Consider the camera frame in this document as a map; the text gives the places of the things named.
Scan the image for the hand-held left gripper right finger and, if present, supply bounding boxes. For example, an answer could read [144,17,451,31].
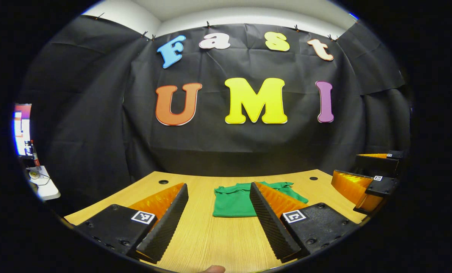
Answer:
[249,182,360,264]

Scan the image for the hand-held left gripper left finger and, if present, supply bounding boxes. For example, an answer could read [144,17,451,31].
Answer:
[74,183,189,264]

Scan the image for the green T-shirt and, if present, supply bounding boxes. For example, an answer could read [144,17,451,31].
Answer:
[213,182,309,218]

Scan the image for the white side table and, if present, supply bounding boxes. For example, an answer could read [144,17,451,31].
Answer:
[24,166,61,201]

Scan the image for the red bottle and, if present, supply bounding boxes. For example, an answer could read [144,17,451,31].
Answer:
[30,140,41,170]

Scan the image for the computer monitor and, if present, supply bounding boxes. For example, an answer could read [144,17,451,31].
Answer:
[14,103,32,157]

